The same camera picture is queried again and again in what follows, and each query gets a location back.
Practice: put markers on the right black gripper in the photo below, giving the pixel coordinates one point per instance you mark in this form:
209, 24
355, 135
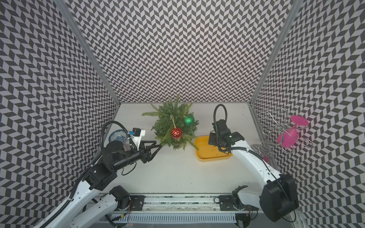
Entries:
212, 138

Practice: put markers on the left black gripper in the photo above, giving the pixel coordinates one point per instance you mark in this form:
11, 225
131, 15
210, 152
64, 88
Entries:
145, 153

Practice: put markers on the red faceted ball ornament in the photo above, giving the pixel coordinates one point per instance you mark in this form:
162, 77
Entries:
176, 132

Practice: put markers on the green glitter ball ornament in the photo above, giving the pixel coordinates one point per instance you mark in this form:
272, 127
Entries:
189, 120

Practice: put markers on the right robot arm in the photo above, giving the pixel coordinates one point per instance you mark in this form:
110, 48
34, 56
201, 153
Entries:
276, 194

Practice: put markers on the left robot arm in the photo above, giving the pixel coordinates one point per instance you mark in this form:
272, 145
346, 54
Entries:
95, 179

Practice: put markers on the small green christmas tree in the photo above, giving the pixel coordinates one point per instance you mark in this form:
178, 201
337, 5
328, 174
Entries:
176, 125

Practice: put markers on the yellow plastic tray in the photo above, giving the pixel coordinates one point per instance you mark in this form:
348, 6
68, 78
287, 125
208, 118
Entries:
208, 153

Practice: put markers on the clear glass right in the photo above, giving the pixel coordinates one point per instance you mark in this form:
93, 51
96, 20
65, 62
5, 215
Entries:
262, 150

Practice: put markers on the pink wine glass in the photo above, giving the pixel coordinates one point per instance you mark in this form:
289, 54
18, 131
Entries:
289, 136

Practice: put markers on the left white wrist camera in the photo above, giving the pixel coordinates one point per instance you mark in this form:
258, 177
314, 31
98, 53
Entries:
136, 136

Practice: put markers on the silver wire rack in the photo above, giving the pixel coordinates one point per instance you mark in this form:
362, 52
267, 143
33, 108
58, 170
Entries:
277, 126

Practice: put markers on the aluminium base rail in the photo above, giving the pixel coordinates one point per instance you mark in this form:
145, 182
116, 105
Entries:
181, 203

